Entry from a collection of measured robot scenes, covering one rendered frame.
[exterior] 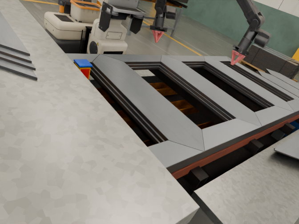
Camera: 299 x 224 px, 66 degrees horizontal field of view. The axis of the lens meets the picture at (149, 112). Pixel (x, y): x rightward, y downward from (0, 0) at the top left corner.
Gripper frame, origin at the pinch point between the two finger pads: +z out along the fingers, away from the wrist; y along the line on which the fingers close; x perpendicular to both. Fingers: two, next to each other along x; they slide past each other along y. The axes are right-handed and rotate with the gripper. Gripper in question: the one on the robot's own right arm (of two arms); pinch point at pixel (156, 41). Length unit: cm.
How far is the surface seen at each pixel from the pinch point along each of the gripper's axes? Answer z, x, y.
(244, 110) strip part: 22, -2, -68
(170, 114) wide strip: 20, 43, -59
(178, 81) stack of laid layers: 16.4, 10.6, -32.9
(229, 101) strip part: 20, -1, -60
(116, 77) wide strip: 13, 50, -30
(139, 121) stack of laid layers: 22, 56, -55
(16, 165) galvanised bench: 6, 102, -83
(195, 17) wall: -35, -669, 496
